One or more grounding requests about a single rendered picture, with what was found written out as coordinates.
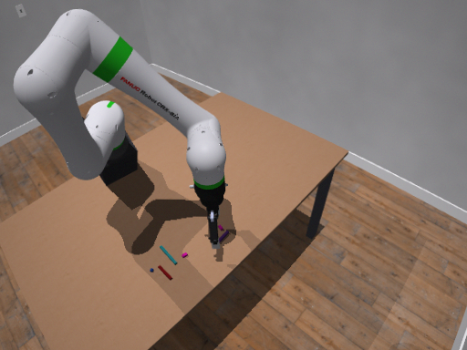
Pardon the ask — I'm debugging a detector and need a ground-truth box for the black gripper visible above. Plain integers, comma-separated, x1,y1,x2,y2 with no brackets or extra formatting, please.
200,196,223,249

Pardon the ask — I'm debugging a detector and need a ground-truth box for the purple rod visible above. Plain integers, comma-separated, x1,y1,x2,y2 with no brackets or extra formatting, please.
219,231,229,242

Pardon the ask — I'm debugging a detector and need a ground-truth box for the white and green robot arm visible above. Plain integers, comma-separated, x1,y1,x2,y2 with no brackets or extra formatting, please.
14,9,228,201

